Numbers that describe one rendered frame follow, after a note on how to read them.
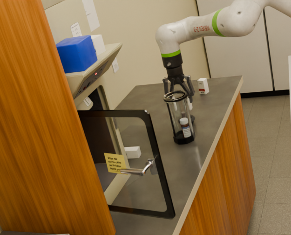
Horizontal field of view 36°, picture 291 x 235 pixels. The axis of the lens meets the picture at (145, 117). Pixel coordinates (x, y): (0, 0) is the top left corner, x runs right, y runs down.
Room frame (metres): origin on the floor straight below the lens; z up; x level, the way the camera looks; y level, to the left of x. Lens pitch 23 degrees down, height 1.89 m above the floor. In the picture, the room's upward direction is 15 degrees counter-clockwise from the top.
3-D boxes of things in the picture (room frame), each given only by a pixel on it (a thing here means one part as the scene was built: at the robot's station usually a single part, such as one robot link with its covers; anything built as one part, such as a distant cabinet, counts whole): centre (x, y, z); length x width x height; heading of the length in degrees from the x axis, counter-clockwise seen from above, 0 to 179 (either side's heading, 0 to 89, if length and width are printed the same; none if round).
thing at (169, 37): (2.02, -0.20, 1.38); 0.13 x 0.11 x 0.14; 107
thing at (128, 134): (1.30, 0.11, 1.19); 0.30 x 0.01 x 0.40; 56
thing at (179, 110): (1.85, -0.15, 1.06); 0.11 x 0.11 x 0.21
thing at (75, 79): (1.50, 0.13, 1.46); 0.32 x 0.11 x 0.10; 153
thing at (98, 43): (1.55, 0.11, 1.54); 0.05 x 0.05 x 0.06; 51
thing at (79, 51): (1.43, 0.17, 1.55); 0.10 x 0.10 x 0.09; 63
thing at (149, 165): (1.23, 0.07, 1.20); 0.10 x 0.05 x 0.03; 56
